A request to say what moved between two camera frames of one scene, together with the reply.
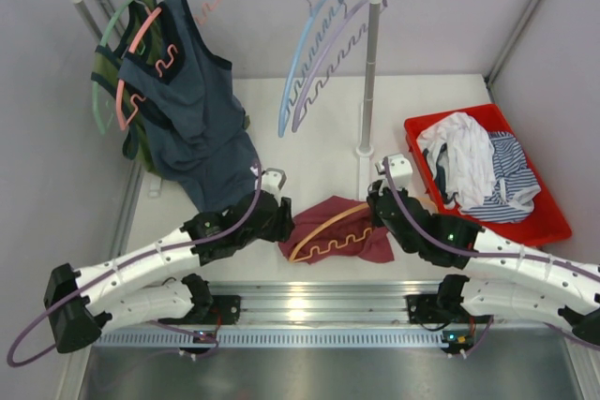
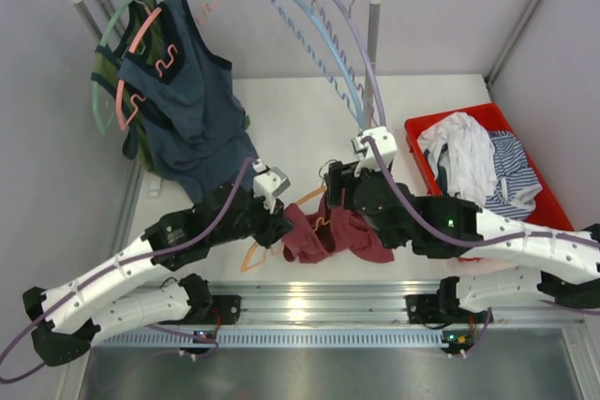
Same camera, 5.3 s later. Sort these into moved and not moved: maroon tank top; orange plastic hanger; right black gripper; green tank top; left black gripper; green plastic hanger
Moved: orange plastic hanger; right black gripper
Not moved: left black gripper; green tank top; green plastic hanger; maroon tank top
